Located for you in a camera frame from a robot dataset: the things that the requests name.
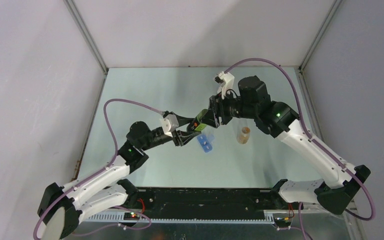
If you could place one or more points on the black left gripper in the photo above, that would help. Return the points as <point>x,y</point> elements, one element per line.
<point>186,137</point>

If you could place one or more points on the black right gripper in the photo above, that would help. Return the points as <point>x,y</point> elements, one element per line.
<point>216,109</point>

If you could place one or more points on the blue pill organizer box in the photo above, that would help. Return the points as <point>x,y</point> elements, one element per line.
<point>206,141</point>

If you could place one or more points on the clear amber pill bottle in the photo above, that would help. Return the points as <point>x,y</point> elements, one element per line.
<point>243,135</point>

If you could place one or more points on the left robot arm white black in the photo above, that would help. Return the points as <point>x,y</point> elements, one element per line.
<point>64,207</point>

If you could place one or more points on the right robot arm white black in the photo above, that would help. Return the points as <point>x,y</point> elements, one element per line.
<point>340,180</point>

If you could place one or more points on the left controller board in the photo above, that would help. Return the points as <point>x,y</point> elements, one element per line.
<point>131,216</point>

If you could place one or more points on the controller board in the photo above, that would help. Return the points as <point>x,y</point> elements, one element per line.
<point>131,216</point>
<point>283,222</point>

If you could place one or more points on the right controller board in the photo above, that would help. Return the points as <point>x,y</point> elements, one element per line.
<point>283,222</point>

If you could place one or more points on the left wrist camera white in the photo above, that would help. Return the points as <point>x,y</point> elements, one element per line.
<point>169,123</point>

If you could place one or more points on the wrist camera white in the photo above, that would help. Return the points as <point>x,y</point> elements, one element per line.
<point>225,80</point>
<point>169,123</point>

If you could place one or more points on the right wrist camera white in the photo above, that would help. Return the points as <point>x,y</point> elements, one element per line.
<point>225,80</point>

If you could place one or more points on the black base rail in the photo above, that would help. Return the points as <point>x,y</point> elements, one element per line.
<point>207,203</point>

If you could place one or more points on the grey slotted cable duct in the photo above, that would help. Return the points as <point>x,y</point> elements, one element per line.
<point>121,217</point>

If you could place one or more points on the left aluminium frame post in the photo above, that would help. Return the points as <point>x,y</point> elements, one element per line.
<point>86,34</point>

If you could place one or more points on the aluminium frame post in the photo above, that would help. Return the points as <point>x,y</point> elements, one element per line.
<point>86,34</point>
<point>320,34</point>

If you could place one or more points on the right aluminium frame post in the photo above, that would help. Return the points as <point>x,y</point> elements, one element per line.
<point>320,34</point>

